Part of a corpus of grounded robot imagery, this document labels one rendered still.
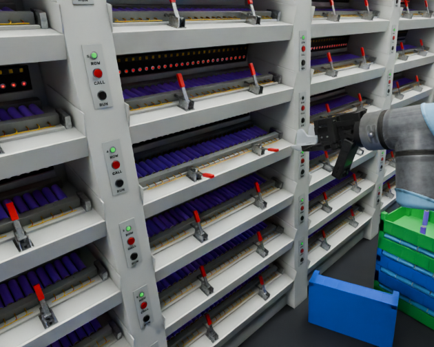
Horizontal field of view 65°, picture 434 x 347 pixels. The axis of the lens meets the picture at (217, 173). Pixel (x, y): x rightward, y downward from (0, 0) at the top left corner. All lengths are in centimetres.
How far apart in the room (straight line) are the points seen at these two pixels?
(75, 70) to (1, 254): 38
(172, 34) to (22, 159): 41
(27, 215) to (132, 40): 43
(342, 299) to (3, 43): 125
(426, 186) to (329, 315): 81
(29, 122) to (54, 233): 23
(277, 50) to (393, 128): 54
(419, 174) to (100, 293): 75
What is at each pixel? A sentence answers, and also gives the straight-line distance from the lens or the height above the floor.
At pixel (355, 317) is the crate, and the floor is 10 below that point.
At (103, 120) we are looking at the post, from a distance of 75.
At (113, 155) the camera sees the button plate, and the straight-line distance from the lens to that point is 76.
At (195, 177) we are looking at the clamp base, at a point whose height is 74.
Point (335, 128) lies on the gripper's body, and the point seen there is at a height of 85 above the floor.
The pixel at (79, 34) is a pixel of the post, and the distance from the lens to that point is 73.
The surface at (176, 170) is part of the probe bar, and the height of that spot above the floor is 76.
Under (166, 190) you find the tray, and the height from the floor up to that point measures 73.
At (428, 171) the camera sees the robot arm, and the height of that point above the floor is 80.
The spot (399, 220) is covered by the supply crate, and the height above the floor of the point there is 32.
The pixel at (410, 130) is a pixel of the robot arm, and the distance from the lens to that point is 79.
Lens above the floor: 106
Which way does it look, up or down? 21 degrees down
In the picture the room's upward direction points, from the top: 5 degrees counter-clockwise
